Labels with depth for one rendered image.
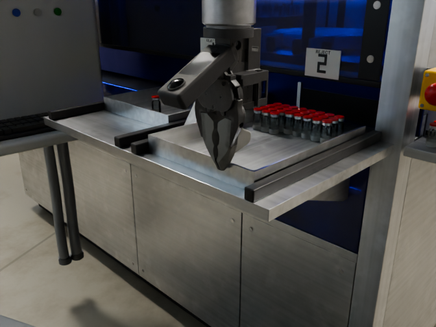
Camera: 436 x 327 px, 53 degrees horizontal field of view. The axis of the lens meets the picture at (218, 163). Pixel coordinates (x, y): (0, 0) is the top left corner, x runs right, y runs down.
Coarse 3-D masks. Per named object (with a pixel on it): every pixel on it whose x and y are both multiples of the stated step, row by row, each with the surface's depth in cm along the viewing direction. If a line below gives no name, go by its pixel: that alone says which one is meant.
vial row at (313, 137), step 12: (264, 108) 95; (276, 108) 95; (288, 120) 91; (300, 120) 90; (312, 120) 87; (324, 120) 86; (288, 132) 92; (300, 132) 91; (312, 132) 88; (324, 132) 86
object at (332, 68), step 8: (312, 48) 95; (312, 56) 95; (320, 56) 94; (328, 56) 92; (336, 56) 91; (312, 64) 96; (328, 64) 93; (336, 64) 92; (312, 72) 96; (328, 72) 93; (336, 72) 92
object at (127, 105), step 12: (108, 96) 112; (120, 96) 115; (132, 96) 117; (144, 96) 120; (264, 96) 117; (108, 108) 111; (120, 108) 107; (132, 108) 103; (144, 108) 100; (168, 108) 113; (144, 120) 101; (156, 120) 98; (168, 120) 95
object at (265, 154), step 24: (168, 144) 78; (192, 144) 87; (264, 144) 87; (288, 144) 87; (312, 144) 87; (336, 144) 80; (192, 168) 75; (216, 168) 70; (240, 168) 66; (264, 168) 66
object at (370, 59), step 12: (372, 0) 83; (384, 0) 82; (372, 12) 84; (384, 12) 82; (372, 24) 84; (384, 24) 83; (372, 36) 85; (384, 36) 83; (372, 48) 85; (360, 60) 88; (372, 60) 86; (360, 72) 88; (372, 72) 87
